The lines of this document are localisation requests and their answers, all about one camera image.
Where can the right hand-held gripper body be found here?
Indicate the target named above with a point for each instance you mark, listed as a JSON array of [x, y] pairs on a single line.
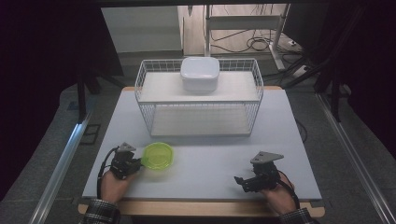
[[264, 177]]

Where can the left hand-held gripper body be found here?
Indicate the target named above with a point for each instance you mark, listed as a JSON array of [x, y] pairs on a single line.
[[123, 165]]

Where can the person's left hand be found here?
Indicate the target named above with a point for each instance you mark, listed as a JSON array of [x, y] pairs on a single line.
[[112, 188]]

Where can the person's right hand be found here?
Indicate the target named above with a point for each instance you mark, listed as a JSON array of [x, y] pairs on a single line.
[[280, 199]]

